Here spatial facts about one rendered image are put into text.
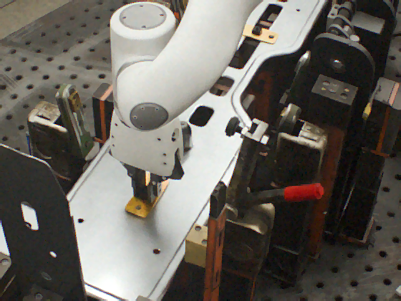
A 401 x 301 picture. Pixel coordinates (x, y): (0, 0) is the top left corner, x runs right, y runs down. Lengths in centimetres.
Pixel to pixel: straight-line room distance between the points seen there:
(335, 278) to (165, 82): 72
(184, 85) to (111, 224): 34
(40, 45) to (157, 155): 97
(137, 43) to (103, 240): 34
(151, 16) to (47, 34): 108
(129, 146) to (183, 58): 25
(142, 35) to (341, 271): 75
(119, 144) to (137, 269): 18
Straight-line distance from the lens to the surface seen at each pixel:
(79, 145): 131
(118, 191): 126
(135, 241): 119
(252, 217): 116
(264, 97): 164
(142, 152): 114
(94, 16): 212
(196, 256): 113
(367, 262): 158
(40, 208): 91
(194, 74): 94
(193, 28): 93
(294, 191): 109
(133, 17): 101
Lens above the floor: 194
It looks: 46 degrees down
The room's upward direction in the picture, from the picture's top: 2 degrees clockwise
